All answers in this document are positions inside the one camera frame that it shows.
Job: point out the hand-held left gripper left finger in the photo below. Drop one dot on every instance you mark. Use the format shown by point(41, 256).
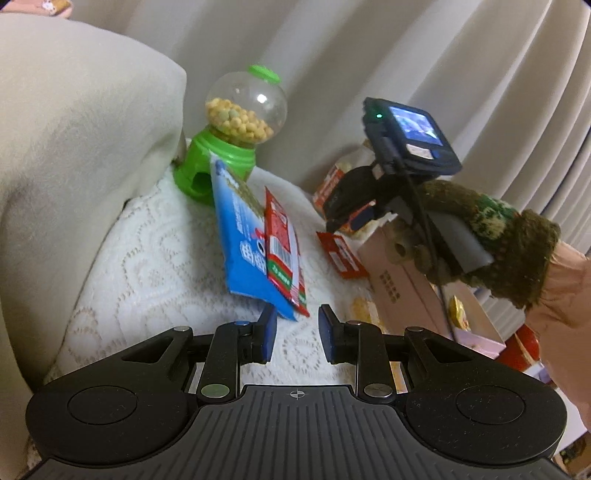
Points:
point(268, 337)

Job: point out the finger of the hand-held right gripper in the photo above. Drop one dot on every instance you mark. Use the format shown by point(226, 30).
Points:
point(346, 217)

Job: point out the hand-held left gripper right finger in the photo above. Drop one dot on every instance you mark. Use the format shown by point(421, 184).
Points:
point(327, 334)

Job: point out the small red packet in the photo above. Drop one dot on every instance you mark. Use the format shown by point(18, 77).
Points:
point(341, 254)

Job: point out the red green-striped snack packet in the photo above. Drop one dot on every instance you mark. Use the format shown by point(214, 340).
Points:
point(281, 249)

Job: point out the pink cardboard box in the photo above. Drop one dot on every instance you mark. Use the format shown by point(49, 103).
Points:
point(397, 286)

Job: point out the blue snack packet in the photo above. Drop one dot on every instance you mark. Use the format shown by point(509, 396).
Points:
point(240, 240)

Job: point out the small candy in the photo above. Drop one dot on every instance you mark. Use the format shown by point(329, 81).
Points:
point(458, 311)

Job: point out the person's right forearm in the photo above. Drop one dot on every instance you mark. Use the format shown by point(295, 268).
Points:
point(568, 314)

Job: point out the person's right hand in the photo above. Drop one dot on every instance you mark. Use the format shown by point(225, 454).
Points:
point(512, 249)

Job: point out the glass peanut jar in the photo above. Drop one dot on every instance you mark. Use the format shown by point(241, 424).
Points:
point(330, 184)

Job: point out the beige curtain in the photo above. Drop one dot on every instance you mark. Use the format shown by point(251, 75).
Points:
point(369, 46)

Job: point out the white lace tablecloth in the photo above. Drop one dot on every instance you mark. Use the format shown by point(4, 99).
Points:
point(152, 277)

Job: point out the green candy dispenser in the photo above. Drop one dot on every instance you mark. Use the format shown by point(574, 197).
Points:
point(217, 161)

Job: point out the red pedal bin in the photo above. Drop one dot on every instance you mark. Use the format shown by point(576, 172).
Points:
point(524, 346)

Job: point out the white cushion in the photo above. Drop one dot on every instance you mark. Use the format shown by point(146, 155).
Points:
point(69, 138)

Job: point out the pink printed cloth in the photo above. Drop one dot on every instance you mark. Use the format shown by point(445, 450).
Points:
point(46, 5)

